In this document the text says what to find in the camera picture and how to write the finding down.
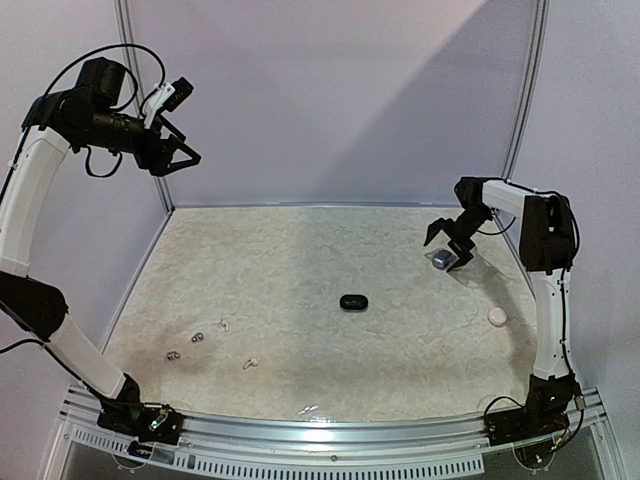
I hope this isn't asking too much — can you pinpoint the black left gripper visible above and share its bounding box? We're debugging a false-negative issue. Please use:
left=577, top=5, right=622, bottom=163
left=77, top=106, right=201, bottom=174

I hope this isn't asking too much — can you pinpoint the blue-grey oval charging case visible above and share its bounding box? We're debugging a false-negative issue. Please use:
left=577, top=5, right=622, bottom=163
left=431, top=249, right=455, bottom=271

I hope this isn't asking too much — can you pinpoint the black earbud charging case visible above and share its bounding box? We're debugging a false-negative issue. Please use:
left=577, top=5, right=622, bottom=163
left=339, top=294, right=369, bottom=312

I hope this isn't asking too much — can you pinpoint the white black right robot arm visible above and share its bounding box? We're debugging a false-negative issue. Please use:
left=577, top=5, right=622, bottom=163
left=424, top=177, right=580, bottom=436

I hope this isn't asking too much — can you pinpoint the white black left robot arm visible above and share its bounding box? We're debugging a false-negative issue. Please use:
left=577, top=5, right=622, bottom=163
left=1, top=58, right=201, bottom=434

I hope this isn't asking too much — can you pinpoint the pink round charging case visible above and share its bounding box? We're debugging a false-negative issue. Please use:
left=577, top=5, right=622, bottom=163
left=487, top=307, right=509, bottom=327

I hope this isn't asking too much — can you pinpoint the white stem earbud lower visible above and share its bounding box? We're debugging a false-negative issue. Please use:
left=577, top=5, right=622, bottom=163
left=243, top=358, right=258, bottom=370

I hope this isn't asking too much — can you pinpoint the perforated white front panel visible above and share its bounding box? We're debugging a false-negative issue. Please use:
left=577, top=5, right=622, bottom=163
left=60, top=426, right=486, bottom=479

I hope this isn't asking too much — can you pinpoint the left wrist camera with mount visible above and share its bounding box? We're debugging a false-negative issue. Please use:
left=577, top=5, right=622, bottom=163
left=141, top=77, right=194, bottom=130

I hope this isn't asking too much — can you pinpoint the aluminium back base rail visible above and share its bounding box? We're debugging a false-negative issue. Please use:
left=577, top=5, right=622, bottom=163
left=171, top=202, right=456, bottom=210

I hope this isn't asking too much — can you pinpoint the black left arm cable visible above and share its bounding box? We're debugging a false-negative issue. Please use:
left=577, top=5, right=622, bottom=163
left=0, top=43, right=169, bottom=179

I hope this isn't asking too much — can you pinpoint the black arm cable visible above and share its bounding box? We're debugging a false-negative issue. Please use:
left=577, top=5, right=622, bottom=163
left=477, top=209, right=586, bottom=441
left=0, top=43, right=169, bottom=179

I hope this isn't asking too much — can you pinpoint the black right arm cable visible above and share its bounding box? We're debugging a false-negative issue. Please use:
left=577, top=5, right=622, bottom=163
left=477, top=209, right=586, bottom=441

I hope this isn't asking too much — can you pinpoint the aluminium left corner post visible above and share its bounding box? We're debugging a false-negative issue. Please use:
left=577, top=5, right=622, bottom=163
left=114, top=0, right=174, bottom=215

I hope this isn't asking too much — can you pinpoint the aluminium corner post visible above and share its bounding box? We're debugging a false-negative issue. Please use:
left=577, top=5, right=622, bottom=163
left=114, top=0, right=174, bottom=215
left=501, top=0, right=550, bottom=179

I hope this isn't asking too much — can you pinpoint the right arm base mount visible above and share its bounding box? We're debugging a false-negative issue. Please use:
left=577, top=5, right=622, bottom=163
left=482, top=394, right=586, bottom=452

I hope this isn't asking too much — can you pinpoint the aluminium right corner post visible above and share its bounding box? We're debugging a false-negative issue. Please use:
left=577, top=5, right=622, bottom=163
left=501, top=0, right=550, bottom=179

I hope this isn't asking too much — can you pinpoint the aluminium front rail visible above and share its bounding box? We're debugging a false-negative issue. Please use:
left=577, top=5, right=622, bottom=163
left=44, top=387, right=623, bottom=479

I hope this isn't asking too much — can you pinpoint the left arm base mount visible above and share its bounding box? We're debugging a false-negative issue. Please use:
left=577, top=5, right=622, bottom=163
left=97, top=402, right=186, bottom=445

